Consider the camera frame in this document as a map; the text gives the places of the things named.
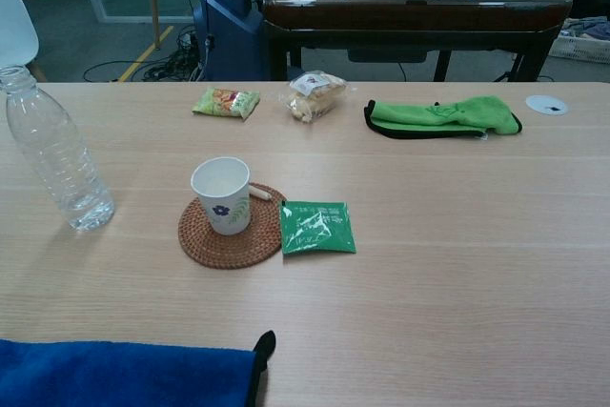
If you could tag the clear plastic bottle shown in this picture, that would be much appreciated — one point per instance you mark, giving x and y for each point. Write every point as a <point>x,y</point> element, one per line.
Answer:
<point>62,164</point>

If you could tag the white paper cup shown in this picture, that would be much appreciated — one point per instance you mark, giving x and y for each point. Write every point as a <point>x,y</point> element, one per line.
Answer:
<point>224,216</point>

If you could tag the small pale wooden stick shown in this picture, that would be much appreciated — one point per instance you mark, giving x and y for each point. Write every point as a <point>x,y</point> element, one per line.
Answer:
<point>259,192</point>

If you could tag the green tea sachet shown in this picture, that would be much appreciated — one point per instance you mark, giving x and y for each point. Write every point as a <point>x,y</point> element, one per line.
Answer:
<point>317,230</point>

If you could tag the clear bag of bread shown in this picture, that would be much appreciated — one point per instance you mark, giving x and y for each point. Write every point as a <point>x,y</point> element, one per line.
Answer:
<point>314,97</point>

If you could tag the brown woven round coaster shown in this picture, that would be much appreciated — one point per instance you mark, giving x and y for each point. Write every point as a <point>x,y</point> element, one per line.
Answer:
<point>229,252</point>

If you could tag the green snack packet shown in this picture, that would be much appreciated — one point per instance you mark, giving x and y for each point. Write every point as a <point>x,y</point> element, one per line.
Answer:
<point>224,102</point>

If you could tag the green microfiber cloth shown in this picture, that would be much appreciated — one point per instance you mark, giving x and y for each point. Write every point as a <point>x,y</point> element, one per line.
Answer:
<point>429,118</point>

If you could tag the blue machine base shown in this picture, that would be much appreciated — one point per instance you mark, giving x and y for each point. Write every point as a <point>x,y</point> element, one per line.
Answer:
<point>229,35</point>

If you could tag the brown mahjong table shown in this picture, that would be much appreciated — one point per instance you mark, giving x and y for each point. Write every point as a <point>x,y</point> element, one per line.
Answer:
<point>410,16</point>

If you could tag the blue microfiber cloth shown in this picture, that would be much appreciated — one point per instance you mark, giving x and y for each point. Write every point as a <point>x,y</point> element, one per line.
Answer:
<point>119,373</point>

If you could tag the white plastic basket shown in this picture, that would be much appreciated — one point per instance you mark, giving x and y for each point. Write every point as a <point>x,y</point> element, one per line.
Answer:
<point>579,49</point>

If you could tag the white chair with wooden legs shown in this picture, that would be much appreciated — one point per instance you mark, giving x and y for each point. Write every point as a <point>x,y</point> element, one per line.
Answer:
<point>12,30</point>

